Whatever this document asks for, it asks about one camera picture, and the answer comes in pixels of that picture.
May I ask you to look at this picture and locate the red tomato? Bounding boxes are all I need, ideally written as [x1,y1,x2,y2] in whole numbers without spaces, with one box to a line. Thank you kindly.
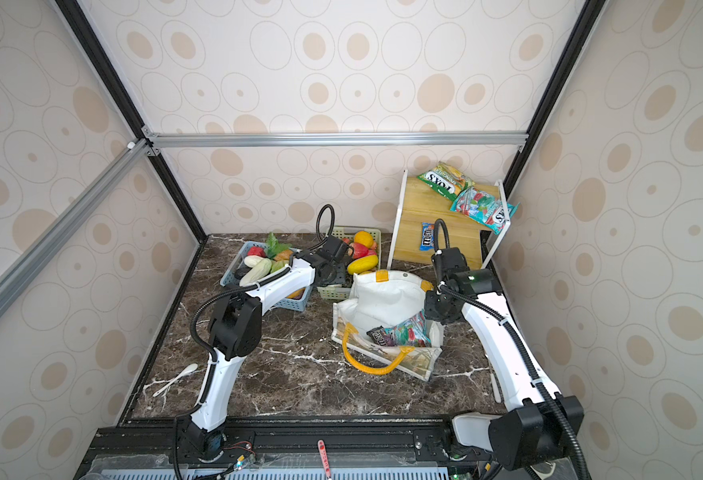
[247,246,267,258]

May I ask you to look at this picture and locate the purple m&m packet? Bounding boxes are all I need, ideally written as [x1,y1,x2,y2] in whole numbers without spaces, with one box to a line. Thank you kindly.
[367,326,397,347]

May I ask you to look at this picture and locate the blue plastic basket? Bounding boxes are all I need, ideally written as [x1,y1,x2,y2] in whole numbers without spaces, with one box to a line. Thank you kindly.
[220,241,312,312]

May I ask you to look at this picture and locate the green plastic basket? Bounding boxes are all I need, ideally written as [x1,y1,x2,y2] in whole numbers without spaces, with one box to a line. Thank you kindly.
[318,226,381,301]

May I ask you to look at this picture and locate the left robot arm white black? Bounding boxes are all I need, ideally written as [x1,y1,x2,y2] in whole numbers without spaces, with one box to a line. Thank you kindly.
[172,204,349,468]

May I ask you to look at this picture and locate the brown potato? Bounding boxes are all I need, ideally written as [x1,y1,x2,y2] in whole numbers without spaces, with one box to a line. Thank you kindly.
[274,249,294,262]

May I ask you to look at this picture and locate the green leaf vegetable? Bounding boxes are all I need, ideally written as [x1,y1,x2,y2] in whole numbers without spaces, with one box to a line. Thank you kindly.
[265,233,291,259]

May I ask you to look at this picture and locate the left diagonal aluminium bar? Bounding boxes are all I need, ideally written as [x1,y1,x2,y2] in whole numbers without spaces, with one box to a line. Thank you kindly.
[0,139,150,319]

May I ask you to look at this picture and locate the green cabbage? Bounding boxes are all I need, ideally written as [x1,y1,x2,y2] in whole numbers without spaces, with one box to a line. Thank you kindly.
[271,260,289,274]

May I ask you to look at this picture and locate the orange mango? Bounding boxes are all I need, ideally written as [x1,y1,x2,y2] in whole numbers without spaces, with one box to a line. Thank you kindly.
[288,288,305,299]

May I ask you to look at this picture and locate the long yellow fruit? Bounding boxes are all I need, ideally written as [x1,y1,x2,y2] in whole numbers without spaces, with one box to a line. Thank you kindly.
[347,255,379,275]

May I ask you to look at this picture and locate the white plastic spoon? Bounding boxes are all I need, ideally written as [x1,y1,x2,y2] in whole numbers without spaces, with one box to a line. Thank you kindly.
[153,363,199,397]

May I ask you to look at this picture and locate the orange fruit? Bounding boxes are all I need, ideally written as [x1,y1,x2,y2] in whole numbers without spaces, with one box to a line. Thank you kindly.
[353,230,375,249]

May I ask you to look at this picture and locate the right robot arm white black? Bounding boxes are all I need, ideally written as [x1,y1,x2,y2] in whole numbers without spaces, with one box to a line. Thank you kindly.
[423,219,591,479]

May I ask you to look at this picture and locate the small wooden side table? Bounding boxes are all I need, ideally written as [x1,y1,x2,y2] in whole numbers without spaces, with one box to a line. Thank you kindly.
[387,171,511,268]

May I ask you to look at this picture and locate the white grocery bag yellow handles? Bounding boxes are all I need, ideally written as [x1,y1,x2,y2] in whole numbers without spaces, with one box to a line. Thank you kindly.
[332,270,445,381]

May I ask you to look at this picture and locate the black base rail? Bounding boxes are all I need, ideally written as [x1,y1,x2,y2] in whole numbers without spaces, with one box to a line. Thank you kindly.
[74,416,593,480]

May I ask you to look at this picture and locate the blue m&m packet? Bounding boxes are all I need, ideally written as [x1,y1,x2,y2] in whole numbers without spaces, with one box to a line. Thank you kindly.
[419,222,435,251]

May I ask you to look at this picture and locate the green candy bag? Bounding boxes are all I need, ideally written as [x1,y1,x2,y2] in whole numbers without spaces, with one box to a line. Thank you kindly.
[417,162,475,201]

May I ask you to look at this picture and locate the white radish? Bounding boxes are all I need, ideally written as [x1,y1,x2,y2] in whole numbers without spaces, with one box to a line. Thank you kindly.
[240,257,273,287]

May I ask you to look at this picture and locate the teal red candy bag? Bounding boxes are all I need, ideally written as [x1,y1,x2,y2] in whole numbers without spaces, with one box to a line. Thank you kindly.
[451,187,517,234]

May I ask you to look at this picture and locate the red apple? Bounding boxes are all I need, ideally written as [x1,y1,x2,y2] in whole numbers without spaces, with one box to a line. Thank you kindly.
[351,242,369,260]

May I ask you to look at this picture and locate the horizontal aluminium bar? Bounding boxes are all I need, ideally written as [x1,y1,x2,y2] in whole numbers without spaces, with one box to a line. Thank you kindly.
[149,131,529,148]

